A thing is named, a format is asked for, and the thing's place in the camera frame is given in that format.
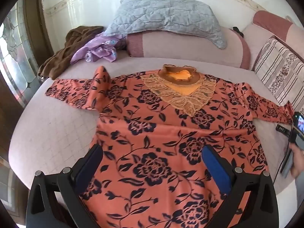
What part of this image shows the grey quilted blanket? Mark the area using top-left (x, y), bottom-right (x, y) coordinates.
top-left (103, 0), bottom-right (227, 50)

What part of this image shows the orange floral blouse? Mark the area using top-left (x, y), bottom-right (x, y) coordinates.
top-left (45, 64), bottom-right (294, 228)

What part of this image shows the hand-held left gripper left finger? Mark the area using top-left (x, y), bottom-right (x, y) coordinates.
top-left (26, 144), bottom-right (103, 228)

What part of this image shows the brown cloth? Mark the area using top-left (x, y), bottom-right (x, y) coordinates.
top-left (38, 26), bottom-right (104, 80)

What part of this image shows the patterned glass door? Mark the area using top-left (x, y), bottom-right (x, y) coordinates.
top-left (0, 0), bottom-right (48, 110)

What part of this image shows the purple floral cloth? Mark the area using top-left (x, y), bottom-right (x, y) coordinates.
top-left (70, 31), bottom-right (127, 64)

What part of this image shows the pink rolled blanket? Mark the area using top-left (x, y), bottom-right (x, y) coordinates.
top-left (126, 27), bottom-right (251, 70)

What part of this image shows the black cable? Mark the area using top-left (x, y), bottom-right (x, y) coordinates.
top-left (273, 142), bottom-right (291, 186)

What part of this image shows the pink cushion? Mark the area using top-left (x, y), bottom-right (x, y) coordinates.
top-left (252, 10), bottom-right (294, 42)

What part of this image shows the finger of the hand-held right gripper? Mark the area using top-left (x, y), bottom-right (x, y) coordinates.
top-left (275, 123), bottom-right (294, 138)

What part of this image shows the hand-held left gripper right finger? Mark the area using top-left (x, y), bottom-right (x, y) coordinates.
top-left (201, 144), bottom-right (280, 228)

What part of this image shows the pink bed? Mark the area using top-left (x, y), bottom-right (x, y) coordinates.
top-left (8, 24), bottom-right (300, 197)

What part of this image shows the striped floral cushion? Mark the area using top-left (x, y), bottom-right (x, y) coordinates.
top-left (252, 36), bottom-right (304, 116)

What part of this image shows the person's right hand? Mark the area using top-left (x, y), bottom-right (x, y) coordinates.
top-left (283, 144), bottom-right (304, 179)

